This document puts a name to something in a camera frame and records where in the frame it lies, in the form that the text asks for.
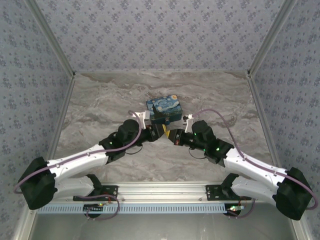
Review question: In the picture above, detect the short purple cable loop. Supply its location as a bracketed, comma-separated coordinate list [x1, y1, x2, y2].
[84, 193, 121, 221]
[227, 198, 256, 220]

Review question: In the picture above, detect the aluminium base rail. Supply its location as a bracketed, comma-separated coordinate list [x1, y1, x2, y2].
[102, 182, 241, 202]

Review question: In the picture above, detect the small black controller board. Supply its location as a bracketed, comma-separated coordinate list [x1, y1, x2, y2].
[83, 203, 105, 216]
[224, 203, 245, 217]

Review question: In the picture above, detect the aluminium frame post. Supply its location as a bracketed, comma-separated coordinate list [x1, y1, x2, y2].
[24, 0, 77, 78]
[246, 0, 300, 77]

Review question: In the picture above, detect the starry night painted tin box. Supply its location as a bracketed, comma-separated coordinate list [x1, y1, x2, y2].
[146, 94, 183, 124]

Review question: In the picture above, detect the grey metal sheet shelf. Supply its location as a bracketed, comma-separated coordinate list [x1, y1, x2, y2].
[28, 213, 301, 240]

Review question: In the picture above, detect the aluminium table edge rail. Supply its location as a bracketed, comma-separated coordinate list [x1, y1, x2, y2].
[246, 73, 315, 240]
[12, 74, 77, 240]

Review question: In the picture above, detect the white slotted cable duct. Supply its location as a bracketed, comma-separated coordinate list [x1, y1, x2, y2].
[37, 202, 232, 215]

